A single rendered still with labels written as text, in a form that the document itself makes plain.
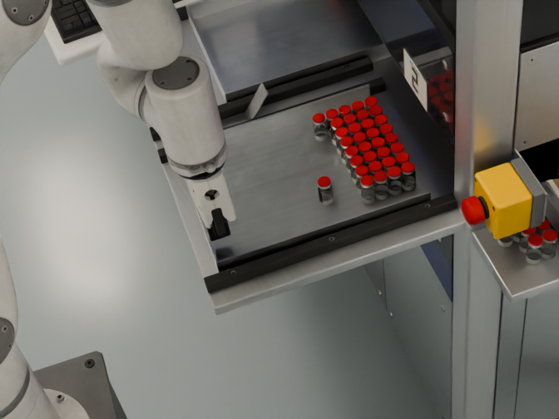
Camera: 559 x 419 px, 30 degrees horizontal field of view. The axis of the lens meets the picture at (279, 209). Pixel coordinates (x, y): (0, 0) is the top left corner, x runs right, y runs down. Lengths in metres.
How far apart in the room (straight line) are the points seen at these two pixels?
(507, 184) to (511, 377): 0.65
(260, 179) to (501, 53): 0.50
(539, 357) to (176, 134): 0.93
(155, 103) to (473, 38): 0.41
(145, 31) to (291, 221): 0.51
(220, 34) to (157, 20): 0.74
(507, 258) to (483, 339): 0.33
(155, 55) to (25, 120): 2.01
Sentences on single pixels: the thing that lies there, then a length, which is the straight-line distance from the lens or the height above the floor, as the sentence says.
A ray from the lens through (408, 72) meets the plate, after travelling 1.63.
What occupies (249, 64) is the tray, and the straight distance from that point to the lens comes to 1.87.
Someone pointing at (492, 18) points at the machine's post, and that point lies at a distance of 1.31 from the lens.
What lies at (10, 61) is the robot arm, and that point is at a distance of 1.04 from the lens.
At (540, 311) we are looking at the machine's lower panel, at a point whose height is 0.57.
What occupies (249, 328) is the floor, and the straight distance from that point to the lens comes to 2.57.
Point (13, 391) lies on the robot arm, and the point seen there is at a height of 1.07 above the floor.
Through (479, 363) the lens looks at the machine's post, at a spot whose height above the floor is 0.48.
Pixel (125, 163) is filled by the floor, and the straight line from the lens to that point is 3.00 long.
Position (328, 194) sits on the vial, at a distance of 1.61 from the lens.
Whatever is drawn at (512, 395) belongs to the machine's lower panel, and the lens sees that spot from 2.09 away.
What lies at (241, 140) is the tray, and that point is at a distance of 1.74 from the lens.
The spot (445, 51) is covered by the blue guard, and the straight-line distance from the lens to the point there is 1.44.
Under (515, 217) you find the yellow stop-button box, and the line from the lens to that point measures 1.45.
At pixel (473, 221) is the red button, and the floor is 1.00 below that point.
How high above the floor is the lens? 2.12
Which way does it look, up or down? 50 degrees down
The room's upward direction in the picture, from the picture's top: 11 degrees counter-clockwise
